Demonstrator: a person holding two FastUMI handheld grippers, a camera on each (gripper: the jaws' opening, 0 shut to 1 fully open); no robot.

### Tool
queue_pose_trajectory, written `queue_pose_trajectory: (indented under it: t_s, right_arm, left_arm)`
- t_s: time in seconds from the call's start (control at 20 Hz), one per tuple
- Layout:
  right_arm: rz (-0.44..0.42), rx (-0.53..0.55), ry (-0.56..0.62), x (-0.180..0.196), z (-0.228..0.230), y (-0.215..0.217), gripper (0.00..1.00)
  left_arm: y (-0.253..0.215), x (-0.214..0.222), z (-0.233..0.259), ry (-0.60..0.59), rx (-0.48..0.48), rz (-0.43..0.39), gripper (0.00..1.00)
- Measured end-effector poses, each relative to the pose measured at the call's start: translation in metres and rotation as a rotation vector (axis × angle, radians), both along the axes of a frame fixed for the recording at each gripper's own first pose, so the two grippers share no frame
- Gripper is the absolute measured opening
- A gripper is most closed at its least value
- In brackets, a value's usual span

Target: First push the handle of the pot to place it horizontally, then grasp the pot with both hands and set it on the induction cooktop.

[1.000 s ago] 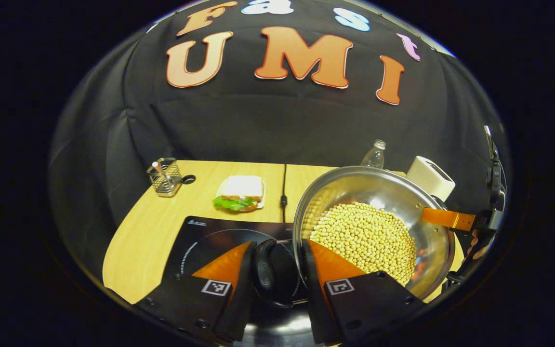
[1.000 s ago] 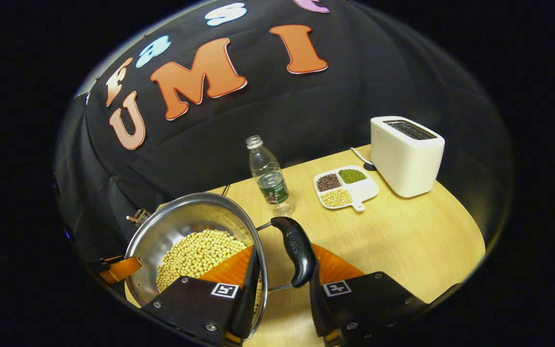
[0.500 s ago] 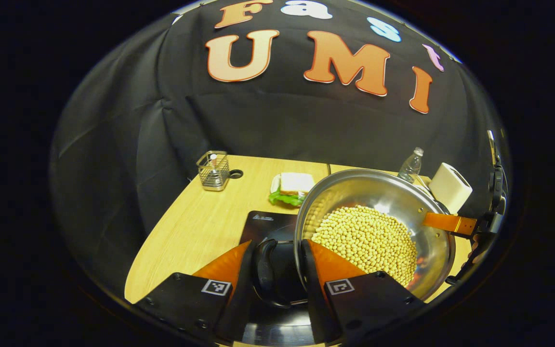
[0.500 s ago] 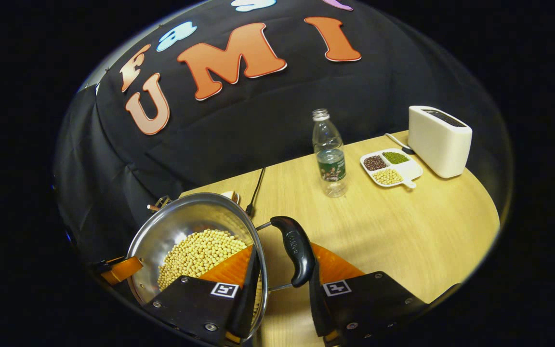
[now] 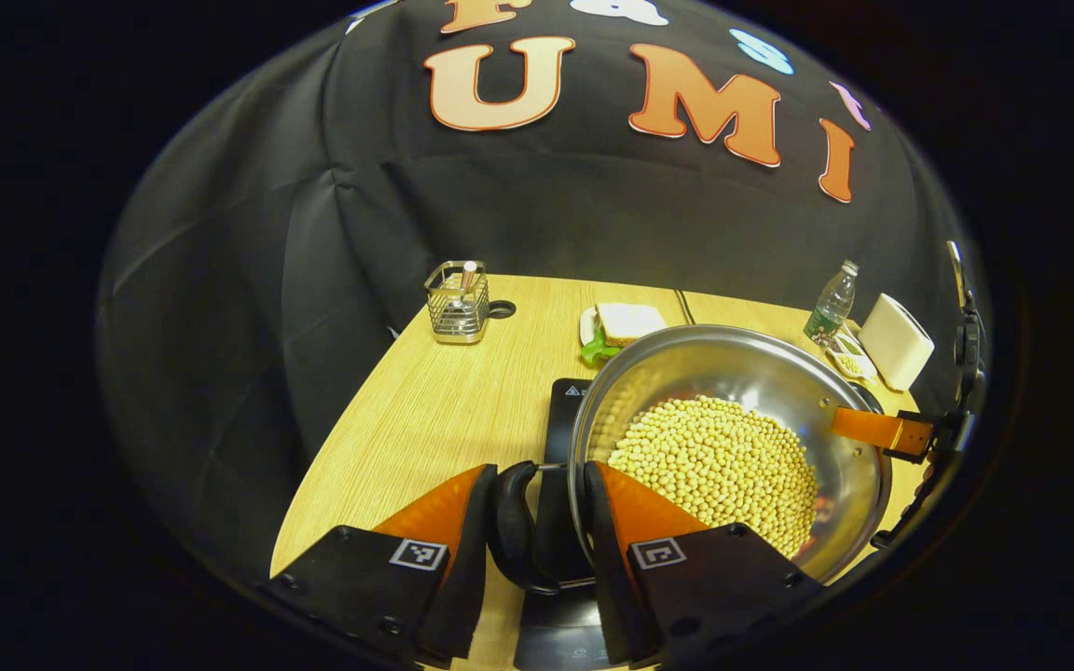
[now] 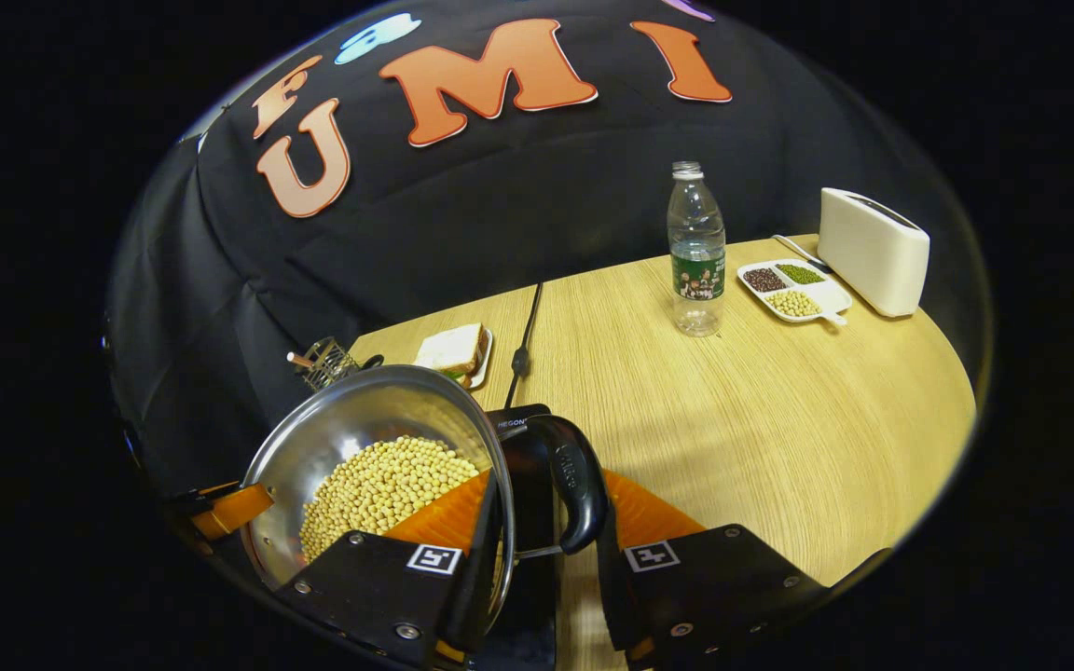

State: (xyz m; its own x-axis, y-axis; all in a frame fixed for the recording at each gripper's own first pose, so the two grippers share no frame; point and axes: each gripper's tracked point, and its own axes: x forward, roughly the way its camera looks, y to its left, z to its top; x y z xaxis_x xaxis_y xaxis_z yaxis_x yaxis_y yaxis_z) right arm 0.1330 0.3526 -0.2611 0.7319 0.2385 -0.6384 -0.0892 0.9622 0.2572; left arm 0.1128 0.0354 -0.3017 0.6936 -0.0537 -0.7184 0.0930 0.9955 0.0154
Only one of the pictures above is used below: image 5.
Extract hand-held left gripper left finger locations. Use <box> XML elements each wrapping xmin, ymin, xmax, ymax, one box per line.
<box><xmin>262</xmin><ymin>463</ymin><xmax>499</xmax><ymax>667</ymax></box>

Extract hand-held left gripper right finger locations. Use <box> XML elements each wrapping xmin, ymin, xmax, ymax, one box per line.
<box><xmin>584</xmin><ymin>460</ymin><xmax>827</xmax><ymax>671</ymax></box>

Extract black induction cooktop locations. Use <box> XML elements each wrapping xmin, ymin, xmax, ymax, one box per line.
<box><xmin>514</xmin><ymin>377</ymin><xmax>659</xmax><ymax>671</ymax></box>

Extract stainless steel pot black handle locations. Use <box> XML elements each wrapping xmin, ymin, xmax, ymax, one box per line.
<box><xmin>486</xmin><ymin>323</ymin><xmax>894</xmax><ymax>597</ymax></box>

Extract white tray with seeds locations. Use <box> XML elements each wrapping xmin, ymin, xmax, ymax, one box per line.
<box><xmin>826</xmin><ymin>331</ymin><xmax>878</xmax><ymax>381</ymax></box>

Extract white box-shaped container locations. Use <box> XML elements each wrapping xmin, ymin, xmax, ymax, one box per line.
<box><xmin>857</xmin><ymin>293</ymin><xmax>936</xmax><ymax>392</ymax></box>

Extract clear plastic water bottle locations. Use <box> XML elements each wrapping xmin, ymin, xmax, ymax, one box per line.
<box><xmin>803</xmin><ymin>260</ymin><xmax>861</xmax><ymax>348</ymax></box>

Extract pile of yellow soybeans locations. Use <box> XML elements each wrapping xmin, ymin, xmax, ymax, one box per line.
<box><xmin>607</xmin><ymin>395</ymin><xmax>819</xmax><ymax>560</ymax></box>

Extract sandwich with lettuce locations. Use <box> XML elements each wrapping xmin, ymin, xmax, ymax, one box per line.
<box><xmin>580</xmin><ymin>302</ymin><xmax>668</xmax><ymax>366</ymax></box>

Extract black backdrop cloth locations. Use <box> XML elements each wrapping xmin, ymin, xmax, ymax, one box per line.
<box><xmin>94</xmin><ymin>0</ymin><xmax>976</xmax><ymax>579</ymax></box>

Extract metal wire basket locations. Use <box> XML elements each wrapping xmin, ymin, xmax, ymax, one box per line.
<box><xmin>424</xmin><ymin>260</ymin><xmax>491</xmax><ymax>346</ymax></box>

